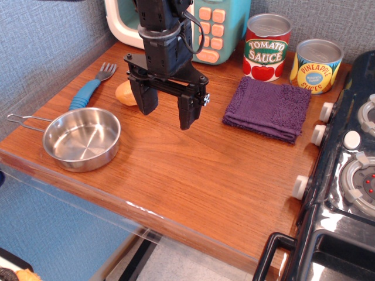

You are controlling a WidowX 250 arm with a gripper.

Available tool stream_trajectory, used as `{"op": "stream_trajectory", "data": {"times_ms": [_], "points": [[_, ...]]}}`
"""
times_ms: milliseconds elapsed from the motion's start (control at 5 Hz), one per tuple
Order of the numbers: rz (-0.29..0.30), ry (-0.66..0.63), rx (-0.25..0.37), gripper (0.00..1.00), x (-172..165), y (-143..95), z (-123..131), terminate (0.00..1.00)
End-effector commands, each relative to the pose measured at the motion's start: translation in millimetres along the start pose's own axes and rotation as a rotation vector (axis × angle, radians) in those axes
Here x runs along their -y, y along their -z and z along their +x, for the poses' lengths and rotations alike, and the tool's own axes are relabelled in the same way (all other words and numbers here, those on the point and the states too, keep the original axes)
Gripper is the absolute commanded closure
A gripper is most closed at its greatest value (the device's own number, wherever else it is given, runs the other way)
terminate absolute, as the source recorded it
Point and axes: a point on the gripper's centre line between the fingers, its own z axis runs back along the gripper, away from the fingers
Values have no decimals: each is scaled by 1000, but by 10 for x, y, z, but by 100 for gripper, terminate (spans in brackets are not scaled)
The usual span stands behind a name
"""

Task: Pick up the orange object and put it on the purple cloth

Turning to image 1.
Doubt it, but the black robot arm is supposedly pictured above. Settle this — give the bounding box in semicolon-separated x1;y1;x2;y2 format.
124;1;209;130

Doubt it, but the teal toy microwave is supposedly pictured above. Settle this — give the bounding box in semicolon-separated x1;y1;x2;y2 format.
104;0;251;65

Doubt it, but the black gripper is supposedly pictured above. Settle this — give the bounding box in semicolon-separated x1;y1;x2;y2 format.
124;28;209;130

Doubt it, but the tomato sauce can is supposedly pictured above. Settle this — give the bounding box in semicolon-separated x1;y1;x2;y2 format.
243;13;292;82

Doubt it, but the orange toy chicken drumstick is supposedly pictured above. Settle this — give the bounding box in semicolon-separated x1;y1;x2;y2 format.
115;80;137;106

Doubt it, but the clear acrylic table guard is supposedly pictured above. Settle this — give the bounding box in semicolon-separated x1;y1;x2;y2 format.
1;149;296;270

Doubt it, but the pineapple slices can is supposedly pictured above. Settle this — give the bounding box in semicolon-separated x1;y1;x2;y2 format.
289;39;344;94

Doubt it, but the purple folded cloth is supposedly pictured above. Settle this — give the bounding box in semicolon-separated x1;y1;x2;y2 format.
222;77;311;144

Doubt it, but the black toy stove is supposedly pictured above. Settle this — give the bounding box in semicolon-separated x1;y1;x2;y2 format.
253;51;374;280

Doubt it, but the blue handled fork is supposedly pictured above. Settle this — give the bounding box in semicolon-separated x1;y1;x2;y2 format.
69;63;117;111

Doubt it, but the stainless steel pan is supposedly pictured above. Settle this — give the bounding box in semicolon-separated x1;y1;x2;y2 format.
7;107;121;173

